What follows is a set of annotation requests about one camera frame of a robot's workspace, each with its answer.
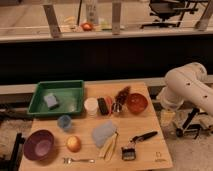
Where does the dark red snack bag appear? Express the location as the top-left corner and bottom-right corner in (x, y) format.
(115, 86), (130, 105)

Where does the black office chair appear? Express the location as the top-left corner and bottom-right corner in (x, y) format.
(141, 0), (198, 29)

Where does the purple bowl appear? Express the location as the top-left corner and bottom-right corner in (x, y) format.
(23, 130), (55, 161)

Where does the red bowl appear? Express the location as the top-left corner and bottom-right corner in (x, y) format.
(126, 93), (148, 115)

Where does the white paper cup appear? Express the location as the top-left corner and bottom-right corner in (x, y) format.
(84, 98), (98, 116)

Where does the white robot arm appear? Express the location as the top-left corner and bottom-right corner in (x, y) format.
(157, 62), (213, 116)

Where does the orange carrot piece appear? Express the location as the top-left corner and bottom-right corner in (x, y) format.
(106, 96), (113, 115)

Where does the black dish brush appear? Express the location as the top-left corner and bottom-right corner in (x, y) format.
(121, 131), (158, 161)

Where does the blue sponge in tray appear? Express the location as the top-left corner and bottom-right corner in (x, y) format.
(44, 93), (59, 109)

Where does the silver fork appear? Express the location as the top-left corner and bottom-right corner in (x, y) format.
(63, 157), (95, 164)

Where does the light blue cloth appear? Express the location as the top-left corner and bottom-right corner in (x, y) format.
(91, 120), (117, 148)

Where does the black chair beside table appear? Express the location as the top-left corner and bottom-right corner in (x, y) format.
(0, 133), (25, 171)

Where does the black rectangular block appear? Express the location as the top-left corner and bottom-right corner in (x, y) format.
(98, 98), (109, 115)

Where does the black stand on floor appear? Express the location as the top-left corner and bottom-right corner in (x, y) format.
(176, 108), (201, 138)

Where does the red round object on shelf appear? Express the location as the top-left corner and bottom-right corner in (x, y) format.
(81, 22), (94, 31)

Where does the green plastic tray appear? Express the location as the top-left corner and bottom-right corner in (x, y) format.
(28, 80), (84, 118)

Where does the blue plastic cup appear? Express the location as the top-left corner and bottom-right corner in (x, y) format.
(57, 115), (72, 132)

